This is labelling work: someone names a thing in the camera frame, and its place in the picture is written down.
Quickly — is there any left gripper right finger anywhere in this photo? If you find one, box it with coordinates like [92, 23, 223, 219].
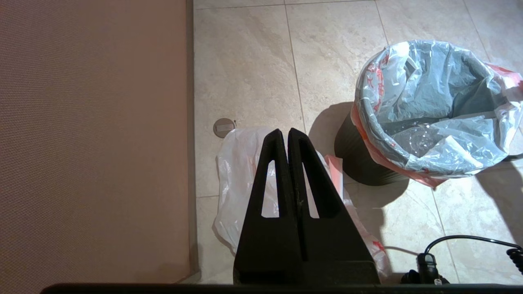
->
[288, 128, 380, 285]

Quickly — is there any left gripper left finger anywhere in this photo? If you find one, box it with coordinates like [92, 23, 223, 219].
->
[233, 129, 305, 285]

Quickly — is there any black round trash bin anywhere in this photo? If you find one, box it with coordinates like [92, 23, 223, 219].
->
[334, 109, 410, 187]

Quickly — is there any round metal floor drain cover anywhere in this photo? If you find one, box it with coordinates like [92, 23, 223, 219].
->
[213, 118, 236, 139]

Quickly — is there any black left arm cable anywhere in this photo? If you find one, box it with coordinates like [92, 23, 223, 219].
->
[402, 235, 523, 285]

